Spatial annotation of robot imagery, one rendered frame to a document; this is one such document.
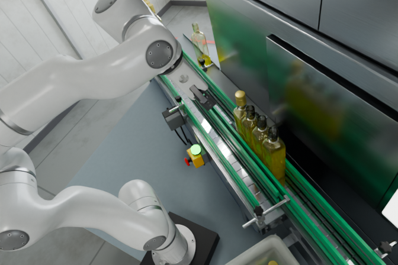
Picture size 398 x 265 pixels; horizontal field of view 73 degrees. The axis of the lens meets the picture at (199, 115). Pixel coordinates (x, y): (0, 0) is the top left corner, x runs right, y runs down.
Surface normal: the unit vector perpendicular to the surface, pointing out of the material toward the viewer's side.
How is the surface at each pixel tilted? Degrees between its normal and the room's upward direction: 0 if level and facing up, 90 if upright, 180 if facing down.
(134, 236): 65
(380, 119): 90
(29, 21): 90
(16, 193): 50
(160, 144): 0
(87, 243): 0
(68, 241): 0
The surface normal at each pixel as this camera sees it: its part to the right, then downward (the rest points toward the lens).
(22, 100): 0.12, 0.04
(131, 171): -0.22, -0.65
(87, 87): -0.25, 0.81
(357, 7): -0.87, 0.47
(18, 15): 0.87, 0.21
